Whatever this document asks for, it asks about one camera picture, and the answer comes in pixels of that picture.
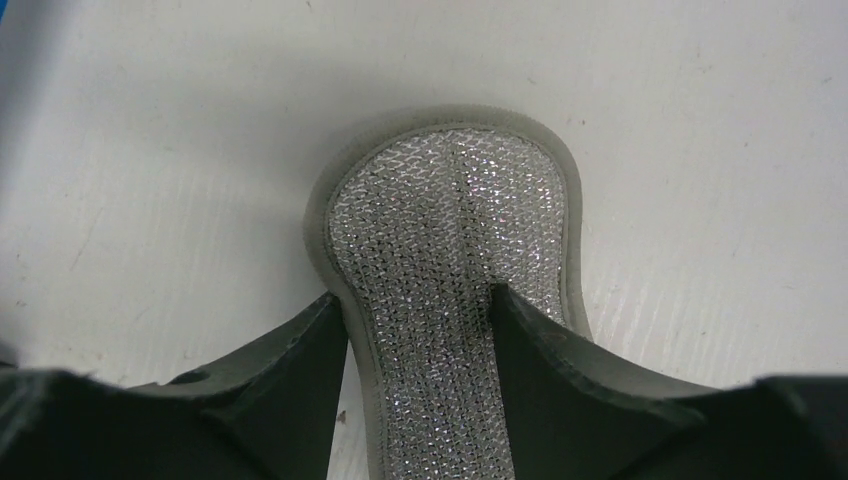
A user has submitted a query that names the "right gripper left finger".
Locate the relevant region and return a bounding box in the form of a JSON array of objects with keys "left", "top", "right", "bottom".
[{"left": 1, "top": 294, "right": 348, "bottom": 479}]

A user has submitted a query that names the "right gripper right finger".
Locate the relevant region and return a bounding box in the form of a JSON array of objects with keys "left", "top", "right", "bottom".
[{"left": 489, "top": 284, "right": 847, "bottom": 479}]

